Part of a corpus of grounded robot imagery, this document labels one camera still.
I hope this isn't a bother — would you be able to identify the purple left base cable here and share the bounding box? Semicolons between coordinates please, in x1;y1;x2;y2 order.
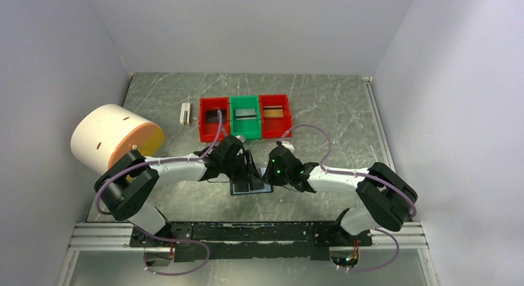
130;222;210;276

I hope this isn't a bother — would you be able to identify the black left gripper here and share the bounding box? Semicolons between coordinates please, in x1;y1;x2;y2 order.
222;150;261;184

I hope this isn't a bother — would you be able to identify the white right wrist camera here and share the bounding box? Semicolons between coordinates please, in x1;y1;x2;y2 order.
281;141;295;153

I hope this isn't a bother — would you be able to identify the red plastic bin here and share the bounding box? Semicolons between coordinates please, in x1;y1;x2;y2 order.
198;97;230;143
259;95;292;138

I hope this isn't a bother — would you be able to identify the black card in bin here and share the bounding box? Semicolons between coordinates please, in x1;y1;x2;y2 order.
205;109;228;124

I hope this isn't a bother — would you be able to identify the black leather card holder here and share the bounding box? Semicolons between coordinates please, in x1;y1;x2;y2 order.
230;180;274;196

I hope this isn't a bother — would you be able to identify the gold card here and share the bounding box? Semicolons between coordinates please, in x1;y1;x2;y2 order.
262;106;284;119

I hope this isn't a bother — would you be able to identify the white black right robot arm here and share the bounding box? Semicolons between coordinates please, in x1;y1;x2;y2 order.
263;145;418;245

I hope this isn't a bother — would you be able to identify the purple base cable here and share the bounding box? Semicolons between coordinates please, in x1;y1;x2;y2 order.
336;229;401;274
130;222;210;276

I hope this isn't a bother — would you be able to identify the white orange cylinder drum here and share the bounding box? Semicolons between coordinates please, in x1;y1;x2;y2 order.
70;104;166;175

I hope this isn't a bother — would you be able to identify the small white clip block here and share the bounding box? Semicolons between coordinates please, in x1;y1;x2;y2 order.
179;103;191;125

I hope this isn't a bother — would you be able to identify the silver card in bin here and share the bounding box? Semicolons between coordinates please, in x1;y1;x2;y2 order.
234;108;258;120

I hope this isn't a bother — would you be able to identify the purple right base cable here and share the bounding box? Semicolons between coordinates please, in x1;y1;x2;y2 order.
336;229;401;274

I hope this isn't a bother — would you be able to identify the aluminium frame rail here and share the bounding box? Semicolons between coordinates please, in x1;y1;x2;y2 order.
71;72;436;285

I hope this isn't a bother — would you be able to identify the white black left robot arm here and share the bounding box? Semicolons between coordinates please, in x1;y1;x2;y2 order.
94;135;265;246

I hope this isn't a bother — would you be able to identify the green plastic bin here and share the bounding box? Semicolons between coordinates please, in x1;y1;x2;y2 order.
229;95;262;140

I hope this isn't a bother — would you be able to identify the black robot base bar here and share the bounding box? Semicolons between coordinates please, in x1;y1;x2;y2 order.
129;221;373;262

